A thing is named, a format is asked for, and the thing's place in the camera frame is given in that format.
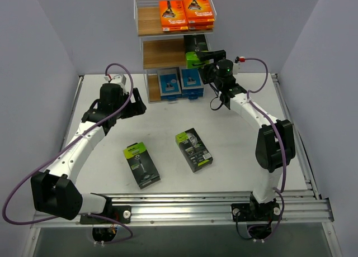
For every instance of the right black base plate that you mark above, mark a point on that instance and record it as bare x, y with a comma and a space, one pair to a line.
250, 212

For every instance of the black green razor box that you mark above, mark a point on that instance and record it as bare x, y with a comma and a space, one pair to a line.
141, 165
193, 44

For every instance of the grey blue razor box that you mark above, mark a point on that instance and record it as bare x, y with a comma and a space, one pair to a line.
192, 93

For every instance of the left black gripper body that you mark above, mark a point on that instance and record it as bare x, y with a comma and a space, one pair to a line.
134, 106

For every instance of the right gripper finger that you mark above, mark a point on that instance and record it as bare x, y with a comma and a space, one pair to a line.
208, 67
203, 56

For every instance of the black box with face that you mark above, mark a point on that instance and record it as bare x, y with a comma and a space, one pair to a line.
194, 150

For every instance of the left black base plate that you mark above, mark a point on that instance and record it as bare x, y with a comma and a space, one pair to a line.
120, 214

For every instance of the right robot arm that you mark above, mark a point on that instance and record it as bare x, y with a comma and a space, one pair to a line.
275, 146

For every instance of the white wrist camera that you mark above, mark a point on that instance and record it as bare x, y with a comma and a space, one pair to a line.
236, 65
116, 79

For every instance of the blue Harry's box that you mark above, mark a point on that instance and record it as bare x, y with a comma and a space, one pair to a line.
169, 84
190, 79

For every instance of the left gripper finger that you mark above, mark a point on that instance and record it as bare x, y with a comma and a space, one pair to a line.
137, 107
109, 88

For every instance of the narrow orange Fusion5 razor box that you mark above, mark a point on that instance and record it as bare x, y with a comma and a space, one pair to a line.
198, 11

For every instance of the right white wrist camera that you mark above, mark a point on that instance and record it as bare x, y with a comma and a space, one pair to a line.
236, 65

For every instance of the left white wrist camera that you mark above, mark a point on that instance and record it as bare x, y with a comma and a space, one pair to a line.
116, 79

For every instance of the black green razor box front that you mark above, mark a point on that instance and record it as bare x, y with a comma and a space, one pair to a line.
141, 165

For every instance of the white wire wooden shelf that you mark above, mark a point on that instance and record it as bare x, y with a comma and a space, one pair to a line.
159, 49

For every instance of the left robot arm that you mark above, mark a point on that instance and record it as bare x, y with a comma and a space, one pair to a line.
54, 190

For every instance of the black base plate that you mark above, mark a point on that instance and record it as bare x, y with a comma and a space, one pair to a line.
120, 214
250, 212

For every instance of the orange razor box on shelf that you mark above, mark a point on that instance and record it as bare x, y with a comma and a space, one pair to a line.
201, 26

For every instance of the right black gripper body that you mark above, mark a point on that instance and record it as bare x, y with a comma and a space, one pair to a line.
208, 72

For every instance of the large orange Fusion5 razor box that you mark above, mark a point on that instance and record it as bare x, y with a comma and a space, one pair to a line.
172, 16

